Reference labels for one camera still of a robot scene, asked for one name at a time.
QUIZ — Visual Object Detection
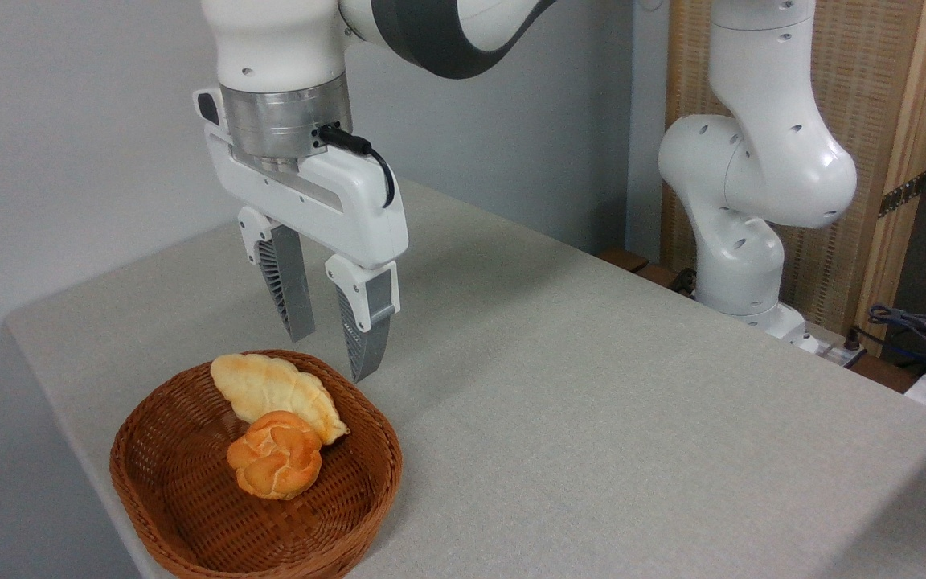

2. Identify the long pale bread loaf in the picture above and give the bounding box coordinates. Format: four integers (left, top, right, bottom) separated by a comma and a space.
211, 353, 350, 445

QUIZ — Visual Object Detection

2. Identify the wooden rattan folding screen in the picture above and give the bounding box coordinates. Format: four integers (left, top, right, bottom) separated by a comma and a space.
660, 0, 926, 359

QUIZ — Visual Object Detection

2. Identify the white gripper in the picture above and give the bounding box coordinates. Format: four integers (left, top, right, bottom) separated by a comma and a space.
192, 87, 409, 384

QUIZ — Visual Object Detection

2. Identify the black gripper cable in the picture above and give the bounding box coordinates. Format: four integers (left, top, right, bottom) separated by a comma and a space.
314, 123, 396, 208

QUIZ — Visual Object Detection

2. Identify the black screen hinge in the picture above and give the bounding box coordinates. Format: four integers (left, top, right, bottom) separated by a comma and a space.
879, 171, 926, 218

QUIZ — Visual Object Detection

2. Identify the brown wicker basket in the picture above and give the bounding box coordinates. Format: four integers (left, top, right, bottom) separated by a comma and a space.
109, 349, 404, 579

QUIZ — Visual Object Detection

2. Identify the brown wooden base board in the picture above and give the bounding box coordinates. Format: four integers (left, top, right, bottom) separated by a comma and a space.
596, 248, 697, 297

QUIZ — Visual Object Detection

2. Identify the round orange bread roll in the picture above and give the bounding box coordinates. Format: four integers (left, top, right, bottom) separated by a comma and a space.
227, 411, 324, 501

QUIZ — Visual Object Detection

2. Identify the blue and black cable bundle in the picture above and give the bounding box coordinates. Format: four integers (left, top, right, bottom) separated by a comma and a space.
867, 303, 926, 364

